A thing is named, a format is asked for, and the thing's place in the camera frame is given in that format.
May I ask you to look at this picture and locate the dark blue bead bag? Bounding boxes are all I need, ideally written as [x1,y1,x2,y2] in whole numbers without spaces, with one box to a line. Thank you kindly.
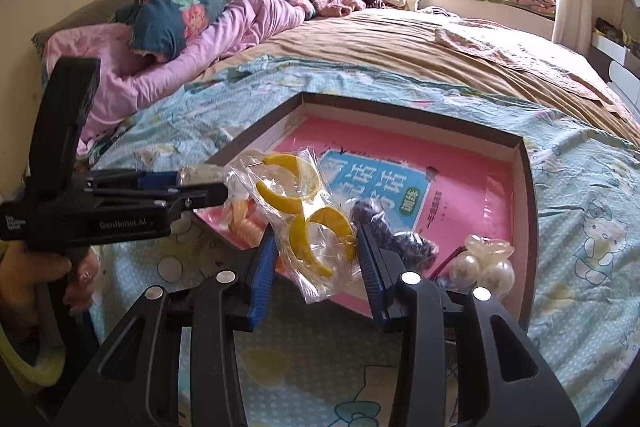
[350,198,438,272]

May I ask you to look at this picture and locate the hello kitty bed sheet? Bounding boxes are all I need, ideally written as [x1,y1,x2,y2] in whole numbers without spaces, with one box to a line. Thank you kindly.
[92,56,639,426]

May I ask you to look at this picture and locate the cream hair claw clip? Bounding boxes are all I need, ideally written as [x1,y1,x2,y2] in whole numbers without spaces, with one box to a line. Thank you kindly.
[177,148,266,186]

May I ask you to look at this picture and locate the pearl hair ornament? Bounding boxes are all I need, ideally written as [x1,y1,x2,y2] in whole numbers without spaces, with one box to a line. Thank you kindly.
[448,234,515,298]

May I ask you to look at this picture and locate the left hand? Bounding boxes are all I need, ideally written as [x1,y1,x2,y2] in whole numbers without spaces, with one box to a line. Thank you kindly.
[1,242,100,326]

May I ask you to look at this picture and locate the white dressing table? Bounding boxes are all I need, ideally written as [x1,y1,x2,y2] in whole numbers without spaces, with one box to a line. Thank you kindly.
[588,17,640,119]

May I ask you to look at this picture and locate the orange spiral hair tie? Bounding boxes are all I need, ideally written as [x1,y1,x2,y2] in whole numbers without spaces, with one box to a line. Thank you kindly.
[226,198,269,251]

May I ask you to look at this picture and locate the tan bed blanket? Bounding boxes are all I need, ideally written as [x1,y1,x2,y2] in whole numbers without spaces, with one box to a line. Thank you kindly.
[196,10,639,144]

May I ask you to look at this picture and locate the pink quilt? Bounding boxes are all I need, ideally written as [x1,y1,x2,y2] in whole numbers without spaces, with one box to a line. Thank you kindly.
[43,0,316,157]

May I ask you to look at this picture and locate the blue floral pillow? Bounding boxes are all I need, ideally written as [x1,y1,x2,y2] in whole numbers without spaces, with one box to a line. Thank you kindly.
[113,0,227,63]

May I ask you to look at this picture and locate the pink book in tray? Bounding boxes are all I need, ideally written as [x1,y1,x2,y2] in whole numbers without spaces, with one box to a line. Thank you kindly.
[199,115,516,318]

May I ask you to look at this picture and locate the dark shallow box tray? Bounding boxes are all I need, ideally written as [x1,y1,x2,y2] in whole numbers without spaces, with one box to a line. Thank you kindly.
[209,92,538,327]

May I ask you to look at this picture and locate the yellow rings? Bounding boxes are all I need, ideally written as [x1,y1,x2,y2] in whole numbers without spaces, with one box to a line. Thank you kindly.
[222,146,364,306]

